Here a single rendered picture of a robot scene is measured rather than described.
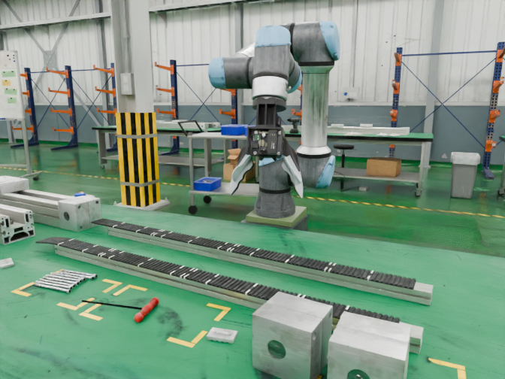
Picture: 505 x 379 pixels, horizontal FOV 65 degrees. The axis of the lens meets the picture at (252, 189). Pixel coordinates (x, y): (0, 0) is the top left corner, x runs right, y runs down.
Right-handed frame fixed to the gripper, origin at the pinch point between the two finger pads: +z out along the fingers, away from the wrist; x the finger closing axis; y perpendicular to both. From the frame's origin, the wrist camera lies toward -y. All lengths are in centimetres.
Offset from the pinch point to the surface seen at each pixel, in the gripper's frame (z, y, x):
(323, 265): 15.3, -13.9, 12.9
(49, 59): -385, -907, -754
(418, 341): 23.2, 12.1, 28.6
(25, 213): 8, -27, -79
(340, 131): -113, -493, 37
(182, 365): 28.4, 20.6, -9.5
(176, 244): 14.3, -27.6, -29.2
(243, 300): 21.8, 0.9, -3.5
